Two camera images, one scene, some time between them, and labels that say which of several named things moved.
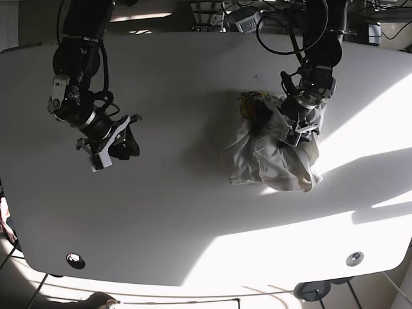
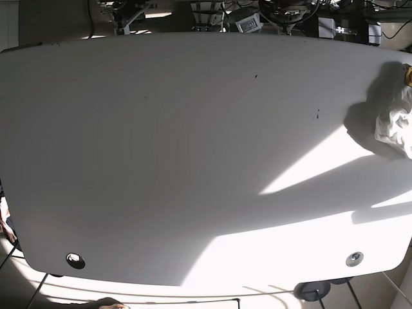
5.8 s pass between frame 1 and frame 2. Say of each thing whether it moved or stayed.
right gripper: moved
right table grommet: stayed
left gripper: moved
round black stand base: stayed
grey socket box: stayed
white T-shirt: moved
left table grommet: stayed
